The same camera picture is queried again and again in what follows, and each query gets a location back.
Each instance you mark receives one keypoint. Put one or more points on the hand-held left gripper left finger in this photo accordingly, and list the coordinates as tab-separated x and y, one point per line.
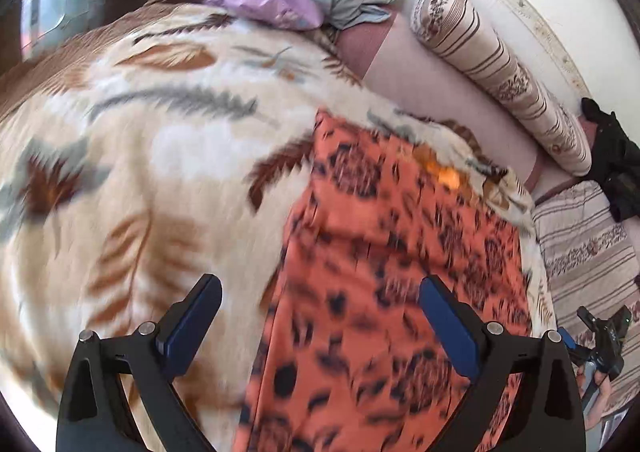
175	347

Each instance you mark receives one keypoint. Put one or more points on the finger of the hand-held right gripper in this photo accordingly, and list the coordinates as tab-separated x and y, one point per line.
567	339

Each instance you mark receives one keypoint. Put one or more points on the pink bed sheet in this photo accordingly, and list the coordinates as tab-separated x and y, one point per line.
425	87

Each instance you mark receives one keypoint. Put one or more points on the person's right forearm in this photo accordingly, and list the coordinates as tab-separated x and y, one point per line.
590	392

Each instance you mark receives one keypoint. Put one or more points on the striped floral bolster pillow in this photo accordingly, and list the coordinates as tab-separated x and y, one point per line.
480	47

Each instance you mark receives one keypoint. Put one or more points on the purple floral cloth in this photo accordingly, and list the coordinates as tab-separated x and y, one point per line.
265	2

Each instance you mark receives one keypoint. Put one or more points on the striped floral bed sheet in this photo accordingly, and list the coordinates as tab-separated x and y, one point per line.
580	242

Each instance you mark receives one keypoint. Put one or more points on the black clothing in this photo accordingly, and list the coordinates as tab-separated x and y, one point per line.
615	157

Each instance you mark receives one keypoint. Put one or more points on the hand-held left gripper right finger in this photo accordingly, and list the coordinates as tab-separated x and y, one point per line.
450	332

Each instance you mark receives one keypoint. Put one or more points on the orange black floral garment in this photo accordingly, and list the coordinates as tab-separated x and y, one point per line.
360	242

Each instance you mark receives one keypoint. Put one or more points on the cream leaf-print blanket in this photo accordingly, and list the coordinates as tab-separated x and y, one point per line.
150	157

